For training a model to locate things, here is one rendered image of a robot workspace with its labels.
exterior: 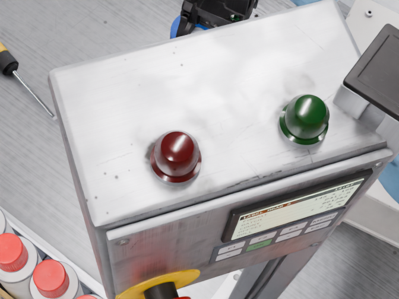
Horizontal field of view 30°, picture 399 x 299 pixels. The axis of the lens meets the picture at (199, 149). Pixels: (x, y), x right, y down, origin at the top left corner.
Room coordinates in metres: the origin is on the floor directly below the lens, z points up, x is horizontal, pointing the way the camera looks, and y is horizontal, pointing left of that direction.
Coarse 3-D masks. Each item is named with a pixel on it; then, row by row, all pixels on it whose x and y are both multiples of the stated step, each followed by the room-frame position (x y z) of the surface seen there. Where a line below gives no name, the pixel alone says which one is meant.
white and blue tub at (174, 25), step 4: (176, 20) 0.57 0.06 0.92; (172, 24) 0.57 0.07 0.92; (176, 24) 0.57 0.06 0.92; (196, 24) 0.57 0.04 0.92; (172, 28) 0.56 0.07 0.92; (176, 28) 0.56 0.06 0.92; (204, 28) 0.57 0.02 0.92; (208, 28) 0.57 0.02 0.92; (172, 32) 0.55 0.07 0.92; (176, 32) 0.55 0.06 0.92; (172, 36) 0.55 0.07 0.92
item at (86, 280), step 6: (66, 258) 0.20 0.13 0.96; (72, 264) 0.19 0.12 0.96; (78, 270) 0.19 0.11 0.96; (78, 276) 0.18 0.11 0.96; (84, 276) 0.18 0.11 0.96; (90, 276) 0.18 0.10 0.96; (84, 282) 0.17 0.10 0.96; (90, 282) 0.18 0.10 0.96; (96, 282) 0.18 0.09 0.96; (90, 288) 0.17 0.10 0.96; (96, 288) 0.17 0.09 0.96; (102, 288) 0.17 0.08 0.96; (96, 294) 0.16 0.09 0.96; (102, 294) 0.16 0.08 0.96
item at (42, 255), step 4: (12, 228) 0.24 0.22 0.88; (16, 232) 0.24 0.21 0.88; (36, 248) 0.22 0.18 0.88; (40, 252) 0.22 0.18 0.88; (40, 256) 0.21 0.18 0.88; (44, 256) 0.22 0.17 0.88; (48, 256) 0.22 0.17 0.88; (0, 284) 0.17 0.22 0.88; (4, 288) 0.17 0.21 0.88; (84, 288) 0.18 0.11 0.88; (84, 292) 0.18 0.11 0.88; (88, 292) 0.18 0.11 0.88
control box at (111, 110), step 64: (128, 64) 0.19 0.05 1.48; (192, 64) 0.20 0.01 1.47; (256, 64) 0.20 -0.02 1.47; (320, 64) 0.21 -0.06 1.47; (64, 128) 0.15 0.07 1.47; (128, 128) 0.15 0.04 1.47; (192, 128) 0.16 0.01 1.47; (256, 128) 0.17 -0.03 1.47; (128, 192) 0.12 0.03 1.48; (192, 192) 0.13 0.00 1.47; (256, 192) 0.13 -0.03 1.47; (128, 256) 0.10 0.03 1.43; (192, 256) 0.12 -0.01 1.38; (256, 256) 0.14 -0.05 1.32
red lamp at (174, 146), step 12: (168, 132) 0.15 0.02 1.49; (180, 132) 0.15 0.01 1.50; (156, 144) 0.14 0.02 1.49; (168, 144) 0.14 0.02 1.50; (180, 144) 0.14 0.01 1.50; (192, 144) 0.14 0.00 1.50; (156, 156) 0.13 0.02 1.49; (168, 156) 0.13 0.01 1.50; (180, 156) 0.13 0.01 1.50; (192, 156) 0.14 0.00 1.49; (156, 168) 0.13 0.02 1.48; (168, 168) 0.13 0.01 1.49; (180, 168) 0.13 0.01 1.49; (192, 168) 0.13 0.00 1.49; (168, 180) 0.13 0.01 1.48; (180, 180) 0.13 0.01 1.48
